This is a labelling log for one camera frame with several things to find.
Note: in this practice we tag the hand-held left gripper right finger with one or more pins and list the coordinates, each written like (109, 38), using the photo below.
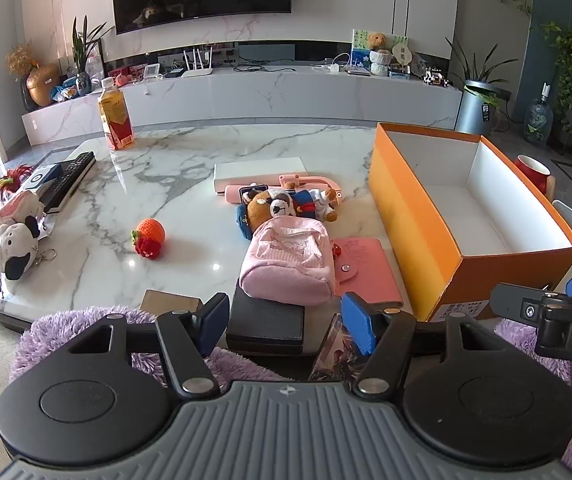
(358, 325)

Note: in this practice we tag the water jug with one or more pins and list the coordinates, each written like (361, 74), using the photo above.
(537, 120)

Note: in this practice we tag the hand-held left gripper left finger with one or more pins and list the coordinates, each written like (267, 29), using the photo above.
(212, 317)

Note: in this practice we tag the round wooden fan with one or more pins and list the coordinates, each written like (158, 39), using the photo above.
(401, 54)

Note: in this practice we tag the purple fluffy blanket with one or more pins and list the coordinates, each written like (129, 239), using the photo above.
(66, 327)

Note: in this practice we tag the painted picture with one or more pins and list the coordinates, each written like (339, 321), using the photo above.
(361, 45)

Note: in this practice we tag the pink mini backpack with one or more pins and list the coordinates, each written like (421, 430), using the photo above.
(286, 260)

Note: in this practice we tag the pink selfie stick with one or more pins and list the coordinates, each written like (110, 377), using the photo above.
(311, 182)

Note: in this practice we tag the pink pig figure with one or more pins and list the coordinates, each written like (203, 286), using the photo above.
(123, 80)

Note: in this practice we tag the small white display device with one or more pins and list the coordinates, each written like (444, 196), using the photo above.
(152, 72)

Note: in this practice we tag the white long box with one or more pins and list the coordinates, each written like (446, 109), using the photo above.
(261, 172)

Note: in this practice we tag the black remote control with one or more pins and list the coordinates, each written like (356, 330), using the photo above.
(68, 180)

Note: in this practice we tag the small brown cardboard box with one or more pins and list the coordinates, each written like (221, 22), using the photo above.
(171, 302)

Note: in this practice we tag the orange drink bottle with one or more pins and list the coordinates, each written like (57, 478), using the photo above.
(115, 120)

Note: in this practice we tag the black box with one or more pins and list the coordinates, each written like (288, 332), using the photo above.
(266, 327)

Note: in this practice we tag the red green feather toy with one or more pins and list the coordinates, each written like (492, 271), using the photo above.
(11, 180)

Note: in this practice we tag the dried flower bunch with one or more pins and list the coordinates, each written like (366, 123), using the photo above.
(21, 57)

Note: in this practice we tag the white marble tv console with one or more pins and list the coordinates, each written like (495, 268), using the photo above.
(266, 95)

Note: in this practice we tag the red mug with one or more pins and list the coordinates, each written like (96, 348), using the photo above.
(531, 172)

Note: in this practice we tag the cow figurine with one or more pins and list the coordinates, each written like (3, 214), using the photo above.
(434, 78)

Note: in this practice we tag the pink snap wallet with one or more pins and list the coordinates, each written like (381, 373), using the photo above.
(368, 272)

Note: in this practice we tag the gold round vase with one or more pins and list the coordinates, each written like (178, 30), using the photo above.
(43, 85)

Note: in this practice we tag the hanging vine plant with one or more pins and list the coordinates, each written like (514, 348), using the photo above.
(571, 65)

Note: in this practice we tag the white and blue box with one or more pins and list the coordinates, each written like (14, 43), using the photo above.
(41, 177)

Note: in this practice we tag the small brown bear plush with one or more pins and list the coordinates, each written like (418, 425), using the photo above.
(377, 41)

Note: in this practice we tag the sailor bear plush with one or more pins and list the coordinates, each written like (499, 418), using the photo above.
(278, 207)

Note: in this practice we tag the orange cardboard box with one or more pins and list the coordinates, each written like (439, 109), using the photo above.
(416, 220)

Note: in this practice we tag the long leaf green plant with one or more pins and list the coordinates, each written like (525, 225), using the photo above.
(476, 67)

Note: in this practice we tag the crochet orange toy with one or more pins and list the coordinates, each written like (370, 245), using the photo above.
(150, 235)

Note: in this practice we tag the shiny card packet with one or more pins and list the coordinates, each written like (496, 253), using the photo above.
(331, 355)

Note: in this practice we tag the white stool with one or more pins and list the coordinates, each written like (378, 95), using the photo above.
(566, 215)

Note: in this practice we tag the white router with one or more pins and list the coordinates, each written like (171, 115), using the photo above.
(197, 71)

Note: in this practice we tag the blue snack bag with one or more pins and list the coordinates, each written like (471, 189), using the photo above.
(68, 90)

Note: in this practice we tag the green plant in vase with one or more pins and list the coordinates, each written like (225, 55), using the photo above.
(83, 60)

